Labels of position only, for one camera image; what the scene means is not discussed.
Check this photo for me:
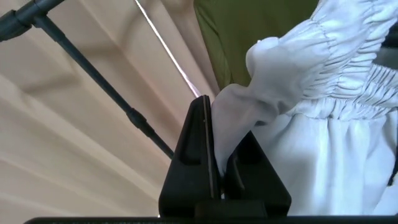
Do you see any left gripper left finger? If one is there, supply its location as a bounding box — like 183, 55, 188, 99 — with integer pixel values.
158, 95, 223, 218

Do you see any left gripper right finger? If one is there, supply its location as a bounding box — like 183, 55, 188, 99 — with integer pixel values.
223, 130, 292, 217

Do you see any pale grey garment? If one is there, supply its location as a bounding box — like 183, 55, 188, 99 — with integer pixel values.
211, 0, 398, 216

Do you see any green printed shirt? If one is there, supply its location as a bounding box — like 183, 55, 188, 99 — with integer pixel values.
192, 0, 320, 91

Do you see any black clothes rack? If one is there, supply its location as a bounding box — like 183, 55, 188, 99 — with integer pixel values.
0, 0, 175, 160

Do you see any beige curtain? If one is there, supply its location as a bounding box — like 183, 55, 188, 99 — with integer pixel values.
0, 0, 221, 218

